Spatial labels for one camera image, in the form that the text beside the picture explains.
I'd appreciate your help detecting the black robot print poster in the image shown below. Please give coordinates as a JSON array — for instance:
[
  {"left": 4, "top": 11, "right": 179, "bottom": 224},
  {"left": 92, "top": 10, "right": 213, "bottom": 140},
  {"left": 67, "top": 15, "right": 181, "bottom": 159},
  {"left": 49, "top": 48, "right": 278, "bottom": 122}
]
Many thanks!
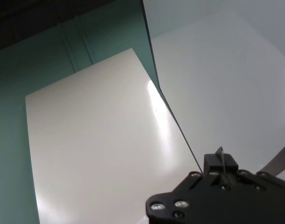
[{"left": 25, "top": 48, "right": 225, "bottom": 224}]

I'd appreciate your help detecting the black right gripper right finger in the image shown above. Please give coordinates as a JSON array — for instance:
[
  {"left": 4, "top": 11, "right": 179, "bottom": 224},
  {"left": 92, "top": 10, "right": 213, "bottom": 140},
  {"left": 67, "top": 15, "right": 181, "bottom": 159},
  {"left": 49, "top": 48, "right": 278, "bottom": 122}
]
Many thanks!
[{"left": 221, "top": 154, "right": 278, "bottom": 191}]

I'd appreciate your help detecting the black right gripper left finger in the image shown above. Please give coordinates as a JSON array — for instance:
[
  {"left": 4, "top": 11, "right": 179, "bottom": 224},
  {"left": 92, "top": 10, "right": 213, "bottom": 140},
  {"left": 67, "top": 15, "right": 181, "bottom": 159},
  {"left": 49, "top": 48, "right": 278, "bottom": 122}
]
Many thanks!
[{"left": 188, "top": 153, "right": 225, "bottom": 187}]

